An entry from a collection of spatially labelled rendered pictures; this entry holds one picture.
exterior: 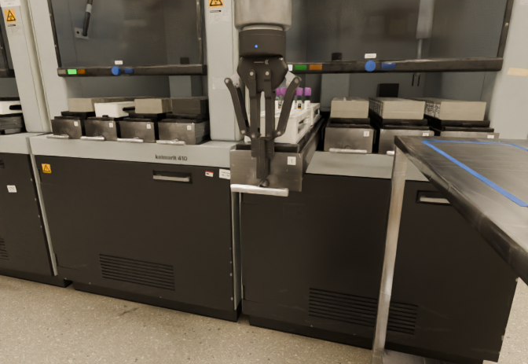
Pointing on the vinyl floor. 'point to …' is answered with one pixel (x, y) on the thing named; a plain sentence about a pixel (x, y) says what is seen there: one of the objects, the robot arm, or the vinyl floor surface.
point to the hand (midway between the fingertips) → (262, 157)
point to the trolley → (501, 222)
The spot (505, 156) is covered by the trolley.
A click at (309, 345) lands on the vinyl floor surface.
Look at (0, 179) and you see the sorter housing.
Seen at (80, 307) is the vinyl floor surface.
